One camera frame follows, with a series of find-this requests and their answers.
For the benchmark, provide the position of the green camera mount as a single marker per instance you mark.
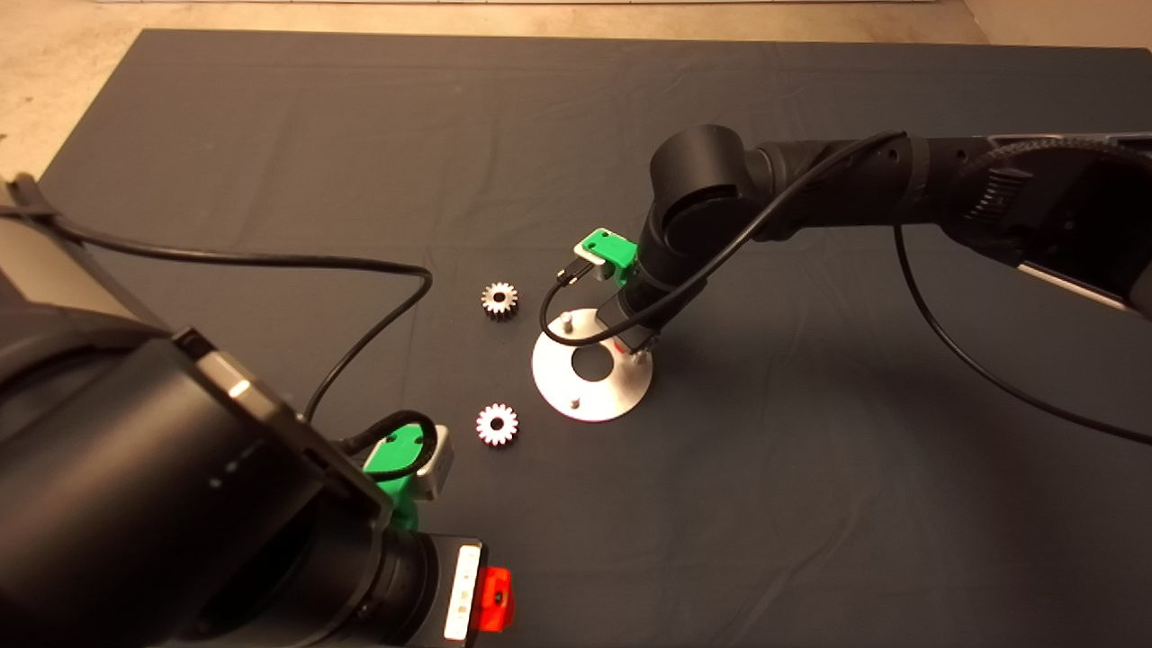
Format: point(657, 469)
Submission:
point(400, 508)
point(614, 252)

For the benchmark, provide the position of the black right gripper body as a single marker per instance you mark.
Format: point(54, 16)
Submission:
point(630, 315)

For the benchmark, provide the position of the round metal carrier plate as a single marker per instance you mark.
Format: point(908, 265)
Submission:
point(576, 396)

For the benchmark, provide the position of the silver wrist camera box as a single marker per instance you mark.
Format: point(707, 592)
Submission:
point(589, 259)
point(439, 461)

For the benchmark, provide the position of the green left camera mount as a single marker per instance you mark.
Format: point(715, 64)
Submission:
point(400, 508)

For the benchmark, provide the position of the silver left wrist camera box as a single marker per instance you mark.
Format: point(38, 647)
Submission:
point(439, 461)

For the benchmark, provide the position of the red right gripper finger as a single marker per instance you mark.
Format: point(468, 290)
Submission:
point(622, 346)

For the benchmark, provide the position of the green right camera mount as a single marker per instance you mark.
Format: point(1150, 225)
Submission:
point(614, 252)

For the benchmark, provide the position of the dark grey table cloth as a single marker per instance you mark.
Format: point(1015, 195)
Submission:
point(810, 540)

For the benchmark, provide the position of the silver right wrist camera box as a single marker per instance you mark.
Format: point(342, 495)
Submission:
point(589, 259)

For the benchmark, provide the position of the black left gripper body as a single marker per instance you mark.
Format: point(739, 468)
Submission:
point(434, 589)

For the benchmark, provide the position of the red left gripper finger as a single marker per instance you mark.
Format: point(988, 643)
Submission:
point(497, 598)

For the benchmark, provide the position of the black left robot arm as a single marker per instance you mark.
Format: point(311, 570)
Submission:
point(135, 486)

